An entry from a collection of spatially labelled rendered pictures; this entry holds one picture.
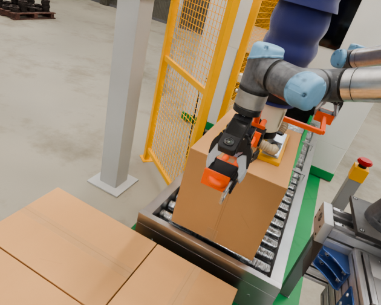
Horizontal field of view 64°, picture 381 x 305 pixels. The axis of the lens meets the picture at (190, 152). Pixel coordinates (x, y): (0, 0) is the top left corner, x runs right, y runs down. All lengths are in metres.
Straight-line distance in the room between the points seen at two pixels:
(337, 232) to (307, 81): 0.66
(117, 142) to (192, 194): 1.12
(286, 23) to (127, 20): 1.10
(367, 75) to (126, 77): 1.62
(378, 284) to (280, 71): 0.74
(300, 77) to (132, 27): 1.49
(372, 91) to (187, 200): 0.87
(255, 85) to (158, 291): 0.89
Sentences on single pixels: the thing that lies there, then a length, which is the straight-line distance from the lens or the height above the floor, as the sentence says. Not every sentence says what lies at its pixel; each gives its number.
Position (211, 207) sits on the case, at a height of 0.80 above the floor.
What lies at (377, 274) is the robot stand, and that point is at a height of 0.95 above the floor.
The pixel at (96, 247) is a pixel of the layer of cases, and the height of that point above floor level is 0.54.
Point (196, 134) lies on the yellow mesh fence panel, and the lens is 2.02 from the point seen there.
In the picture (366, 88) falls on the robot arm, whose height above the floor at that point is 1.49.
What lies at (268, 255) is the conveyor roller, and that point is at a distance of 1.60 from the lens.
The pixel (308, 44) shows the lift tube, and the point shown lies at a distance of 1.25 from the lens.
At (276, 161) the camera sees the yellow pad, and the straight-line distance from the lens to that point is 1.28.
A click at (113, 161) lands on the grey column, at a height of 0.25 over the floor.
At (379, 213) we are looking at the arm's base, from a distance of 1.19.
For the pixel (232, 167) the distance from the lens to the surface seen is 0.86.
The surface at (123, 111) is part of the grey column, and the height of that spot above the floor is 0.70.
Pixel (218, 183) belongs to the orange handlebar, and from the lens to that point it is 0.81.
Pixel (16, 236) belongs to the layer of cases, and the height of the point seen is 0.54.
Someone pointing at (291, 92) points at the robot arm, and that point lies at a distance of 0.66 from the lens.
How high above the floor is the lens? 1.61
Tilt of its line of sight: 30 degrees down
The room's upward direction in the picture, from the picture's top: 15 degrees clockwise
